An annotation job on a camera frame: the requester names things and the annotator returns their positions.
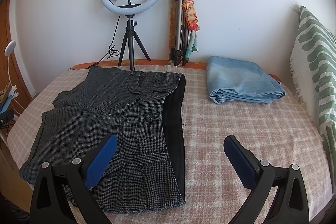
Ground wooden door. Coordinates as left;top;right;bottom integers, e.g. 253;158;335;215
0;0;32;113

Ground white clip lamp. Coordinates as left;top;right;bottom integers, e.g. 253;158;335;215
3;40;20;115

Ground folded light blue jeans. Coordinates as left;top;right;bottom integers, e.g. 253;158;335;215
206;56;286;104

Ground green white patterned pillow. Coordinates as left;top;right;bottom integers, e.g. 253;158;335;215
290;6;335;190

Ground light blue chair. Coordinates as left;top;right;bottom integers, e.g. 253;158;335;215
0;97;12;114

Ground black mini tripod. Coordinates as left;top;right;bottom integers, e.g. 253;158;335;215
118;15;151;71

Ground folded silver black tripod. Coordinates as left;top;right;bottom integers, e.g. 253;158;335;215
171;0;189;66

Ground grey houndstooth pants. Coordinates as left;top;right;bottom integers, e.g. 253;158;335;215
19;67;186;214

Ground orange floral scarf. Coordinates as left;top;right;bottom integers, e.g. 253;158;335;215
182;0;200;61

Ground orange floral bed sheet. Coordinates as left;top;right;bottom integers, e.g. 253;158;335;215
71;58;281;84

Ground black ring light cable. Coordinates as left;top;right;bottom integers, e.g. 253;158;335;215
88;15;121;68

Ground pink checked bed blanket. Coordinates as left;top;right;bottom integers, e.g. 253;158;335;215
7;63;333;224

